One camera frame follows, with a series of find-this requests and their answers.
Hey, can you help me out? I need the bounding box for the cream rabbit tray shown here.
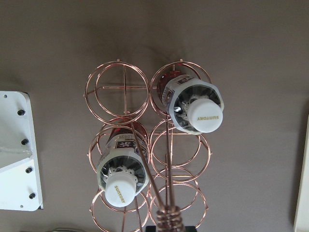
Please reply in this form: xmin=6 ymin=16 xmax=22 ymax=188
xmin=293 ymin=120 xmax=309 ymax=232

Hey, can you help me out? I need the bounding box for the copper wire bottle basket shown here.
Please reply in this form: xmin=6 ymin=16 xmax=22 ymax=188
xmin=83 ymin=58 xmax=213 ymax=232

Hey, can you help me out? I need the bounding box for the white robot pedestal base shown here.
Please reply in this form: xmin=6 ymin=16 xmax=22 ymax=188
xmin=0 ymin=90 xmax=43 ymax=212

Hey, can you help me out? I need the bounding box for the tea bottle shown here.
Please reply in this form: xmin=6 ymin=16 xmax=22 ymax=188
xmin=97 ymin=127 xmax=149 ymax=207
xmin=157 ymin=71 xmax=224 ymax=135

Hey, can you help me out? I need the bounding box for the bamboo cutting board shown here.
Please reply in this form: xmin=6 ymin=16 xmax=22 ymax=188
xmin=50 ymin=228 xmax=83 ymax=232

